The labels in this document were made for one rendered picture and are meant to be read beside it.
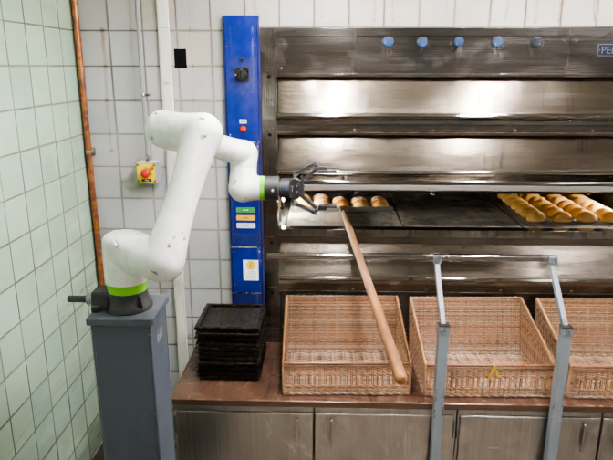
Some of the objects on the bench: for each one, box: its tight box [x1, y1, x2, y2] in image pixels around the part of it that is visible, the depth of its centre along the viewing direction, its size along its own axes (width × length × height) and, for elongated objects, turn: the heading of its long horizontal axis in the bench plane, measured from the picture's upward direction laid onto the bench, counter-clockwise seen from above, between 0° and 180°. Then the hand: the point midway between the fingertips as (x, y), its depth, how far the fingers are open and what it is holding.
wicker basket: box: [535, 297, 613, 400], centre depth 272 cm, size 49×56×28 cm
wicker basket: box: [281, 295, 412, 395], centre depth 276 cm, size 49×56×28 cm
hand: (333, 188), depth 228 cm, fingers open, 13 cm apart
